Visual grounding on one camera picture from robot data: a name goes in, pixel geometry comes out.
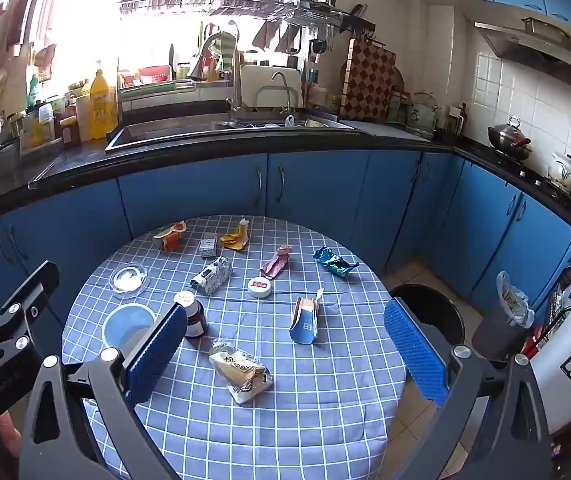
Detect striped dish cloth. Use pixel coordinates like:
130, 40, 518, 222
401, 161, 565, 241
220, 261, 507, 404
213, 31, 239, 73

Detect brown medicine bottle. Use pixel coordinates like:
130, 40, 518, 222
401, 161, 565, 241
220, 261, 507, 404
173, 291, 210, 339

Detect large white appliance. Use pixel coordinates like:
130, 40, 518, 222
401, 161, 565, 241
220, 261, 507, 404
530, 275, 571, 436

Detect white countertop appliance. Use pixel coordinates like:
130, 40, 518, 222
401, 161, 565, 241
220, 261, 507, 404
240, 64, 303, 111

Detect clear plastic bin liner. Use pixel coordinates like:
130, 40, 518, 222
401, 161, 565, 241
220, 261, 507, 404
495, 270, 536, 331

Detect long green box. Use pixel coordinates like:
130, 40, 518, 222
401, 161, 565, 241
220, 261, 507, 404
118, 81, 196, 103

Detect black wire rack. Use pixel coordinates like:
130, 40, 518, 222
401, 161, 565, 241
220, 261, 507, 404
530, 220, 571, 361

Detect golden yellow pouch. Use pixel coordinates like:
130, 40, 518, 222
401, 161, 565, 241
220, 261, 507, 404
220, 219, 250, 250

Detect tall steel faucet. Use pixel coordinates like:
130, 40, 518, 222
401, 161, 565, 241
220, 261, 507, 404
188, 31, 244, 123

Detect clear round lid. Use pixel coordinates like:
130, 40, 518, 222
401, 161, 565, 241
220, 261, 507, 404
108, 262, 151, 295

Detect blue lower kitchen cabinets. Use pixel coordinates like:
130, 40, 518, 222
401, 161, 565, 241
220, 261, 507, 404
0, 150, 571, 321

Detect yellow oil bottle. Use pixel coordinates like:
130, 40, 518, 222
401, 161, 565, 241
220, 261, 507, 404
88, 69, 119, 141

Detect teal snack wrapper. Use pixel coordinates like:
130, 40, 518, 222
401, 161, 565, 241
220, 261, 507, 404
313, 246, 361, 279

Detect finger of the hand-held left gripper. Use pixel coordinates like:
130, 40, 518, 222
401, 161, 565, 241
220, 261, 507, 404
0, 260, 61, 411

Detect crumpled white patterned carton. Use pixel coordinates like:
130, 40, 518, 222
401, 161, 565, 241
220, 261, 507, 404
190, 256, 233, 297

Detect steel wok with red handle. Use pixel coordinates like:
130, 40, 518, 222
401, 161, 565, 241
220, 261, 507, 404
488, 116, 533, 161

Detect grey trash bin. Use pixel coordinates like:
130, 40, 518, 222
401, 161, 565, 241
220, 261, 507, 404
470, 305, 531, 361

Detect blue checked tablecloth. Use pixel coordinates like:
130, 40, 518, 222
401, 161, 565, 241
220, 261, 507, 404
62, 215, 409, 480

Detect black trash bin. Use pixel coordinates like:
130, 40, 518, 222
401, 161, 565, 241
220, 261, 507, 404
389, 284, 466, 361

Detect metal dish rack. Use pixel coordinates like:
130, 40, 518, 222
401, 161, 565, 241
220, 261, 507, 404
118, 0, 376, 36

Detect checkered wooden cutting board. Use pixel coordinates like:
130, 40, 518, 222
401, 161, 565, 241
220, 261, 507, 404
339, 37, 397, 123

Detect blue and white carton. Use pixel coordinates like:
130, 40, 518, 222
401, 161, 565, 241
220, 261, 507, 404
289, 290, 323, 345

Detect light blue bowl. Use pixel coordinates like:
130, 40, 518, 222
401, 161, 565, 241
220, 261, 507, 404
103, 304, 159, 357

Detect steel range hood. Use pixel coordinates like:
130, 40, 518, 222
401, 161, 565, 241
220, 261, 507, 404
474, 17, 571, 106

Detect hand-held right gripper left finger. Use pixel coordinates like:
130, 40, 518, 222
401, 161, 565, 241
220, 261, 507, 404
18, 304, 188, 480

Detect person's left hand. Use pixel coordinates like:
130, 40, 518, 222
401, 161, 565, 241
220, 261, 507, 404
0, 412, 22, 461

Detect red plastic basket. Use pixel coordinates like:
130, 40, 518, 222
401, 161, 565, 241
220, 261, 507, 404
138, 65, 172, 83

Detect orange and white paper carton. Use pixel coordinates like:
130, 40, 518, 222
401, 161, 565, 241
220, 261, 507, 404
153, 221, 189, 251

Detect crumpled white yellow bag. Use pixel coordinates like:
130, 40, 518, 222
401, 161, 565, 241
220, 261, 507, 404
209, 338, 273, 405

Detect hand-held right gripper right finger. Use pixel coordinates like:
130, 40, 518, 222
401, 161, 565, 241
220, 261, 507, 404
383, 297, 552, 480

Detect small round white tin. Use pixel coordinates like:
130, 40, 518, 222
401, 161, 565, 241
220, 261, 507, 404
247, 277, 273, 300

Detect white clay pot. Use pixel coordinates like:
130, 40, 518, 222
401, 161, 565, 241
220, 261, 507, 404
548, 152, 571, 193

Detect gas stove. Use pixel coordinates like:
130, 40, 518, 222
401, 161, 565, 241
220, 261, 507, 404
485, 155, 571, 221

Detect pink wrapper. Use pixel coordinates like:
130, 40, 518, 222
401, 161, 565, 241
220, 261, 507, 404
260, 245, 293, 279

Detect steel kitchen sink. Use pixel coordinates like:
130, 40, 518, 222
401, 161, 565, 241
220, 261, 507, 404
106, 112, 361, 153

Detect small curved faucet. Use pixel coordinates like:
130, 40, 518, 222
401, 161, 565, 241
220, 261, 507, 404
272, 71, 292, 113

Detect black kitchen countertop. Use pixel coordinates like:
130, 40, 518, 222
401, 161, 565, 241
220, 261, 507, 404
0, 122, 571, 241

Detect light green kettle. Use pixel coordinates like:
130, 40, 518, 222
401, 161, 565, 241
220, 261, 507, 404
405, 91, 439, 133

